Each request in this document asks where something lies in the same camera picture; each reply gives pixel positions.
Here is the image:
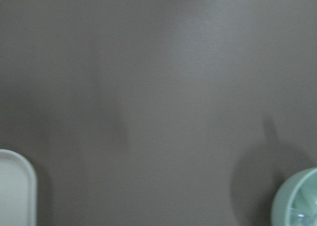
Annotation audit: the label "cream rabbit tray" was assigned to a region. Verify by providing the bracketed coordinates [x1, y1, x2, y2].
[0, 149, 38, 226]

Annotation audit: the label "green bowl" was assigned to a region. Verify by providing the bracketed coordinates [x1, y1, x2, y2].
[270, 168, 317, 226]

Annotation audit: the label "clear ice cubes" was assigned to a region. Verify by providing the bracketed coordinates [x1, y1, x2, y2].
[289, 208, 317, 226]

